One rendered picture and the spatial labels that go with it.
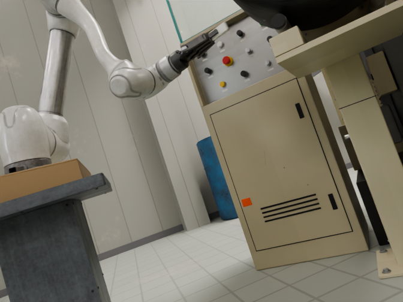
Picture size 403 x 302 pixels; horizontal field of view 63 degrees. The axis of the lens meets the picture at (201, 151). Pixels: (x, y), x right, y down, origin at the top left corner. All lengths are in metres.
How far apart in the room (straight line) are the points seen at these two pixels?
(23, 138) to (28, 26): 3.77
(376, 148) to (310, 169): 0.37
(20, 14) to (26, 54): 0.53
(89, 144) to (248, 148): 2.96
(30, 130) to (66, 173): 0.26
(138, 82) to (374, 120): 0.85
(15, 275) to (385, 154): 1.31
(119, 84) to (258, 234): 1.04
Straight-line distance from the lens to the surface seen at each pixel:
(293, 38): 1.04
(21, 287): 1.24
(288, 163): 1.65
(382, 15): 1.04
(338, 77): 1.38
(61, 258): 1.20
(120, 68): 1.18
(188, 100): 4.56
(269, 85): 1.67
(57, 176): 1.12
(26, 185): 1.14
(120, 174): 4.29
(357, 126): 1.36
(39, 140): 1.31
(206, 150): 3.81
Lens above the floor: 0.53
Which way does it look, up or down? 5 degrees up
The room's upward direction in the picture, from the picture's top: 19 degrees counter-clockwise
